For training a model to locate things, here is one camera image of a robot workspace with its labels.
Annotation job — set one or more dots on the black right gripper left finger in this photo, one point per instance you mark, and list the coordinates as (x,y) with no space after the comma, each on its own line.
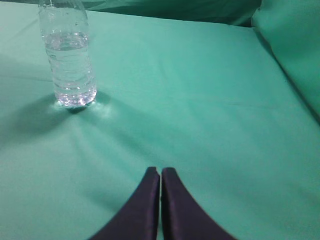
(138,218)

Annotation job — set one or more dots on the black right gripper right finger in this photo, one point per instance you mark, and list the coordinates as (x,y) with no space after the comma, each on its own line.
(182,217)

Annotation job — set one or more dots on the clear plastic water bottle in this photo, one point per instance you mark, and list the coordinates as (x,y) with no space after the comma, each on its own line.
(64,30)

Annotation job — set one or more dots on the green tablecloth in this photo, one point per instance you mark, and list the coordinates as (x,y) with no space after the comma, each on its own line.
(207,99)

